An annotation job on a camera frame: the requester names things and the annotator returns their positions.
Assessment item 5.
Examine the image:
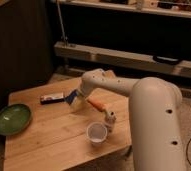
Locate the small white bottle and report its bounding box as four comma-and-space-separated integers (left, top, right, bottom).
105, 112, 116, 132

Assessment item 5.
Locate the orange carrot toy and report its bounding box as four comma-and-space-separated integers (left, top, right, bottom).
87, 98, 106, 112

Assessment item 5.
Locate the black handle on beam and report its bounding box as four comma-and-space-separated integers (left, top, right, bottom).
153, 56, 182, 65

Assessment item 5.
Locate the wooden shelf beam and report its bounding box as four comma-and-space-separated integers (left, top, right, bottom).
54, 42, 191, 78

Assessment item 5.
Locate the clear plastic cup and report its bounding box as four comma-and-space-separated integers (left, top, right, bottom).
86, 122, 108, 146

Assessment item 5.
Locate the translucent gripper body blue part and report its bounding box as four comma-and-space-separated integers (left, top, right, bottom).
64, 89, 85, 111

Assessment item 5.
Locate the upper wooden shelf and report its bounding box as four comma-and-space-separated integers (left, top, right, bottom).
50, 0, 191, 20

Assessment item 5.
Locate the metal pole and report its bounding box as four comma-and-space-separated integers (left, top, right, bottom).
56, 0, 68, 46

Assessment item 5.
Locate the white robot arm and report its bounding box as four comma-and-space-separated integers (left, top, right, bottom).
65, 69, 187, 171

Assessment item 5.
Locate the black white board eraser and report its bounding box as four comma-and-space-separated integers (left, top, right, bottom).
40, 93, 64, 105

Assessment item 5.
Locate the green bowl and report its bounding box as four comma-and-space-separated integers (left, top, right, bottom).
0, 104, 32, 136

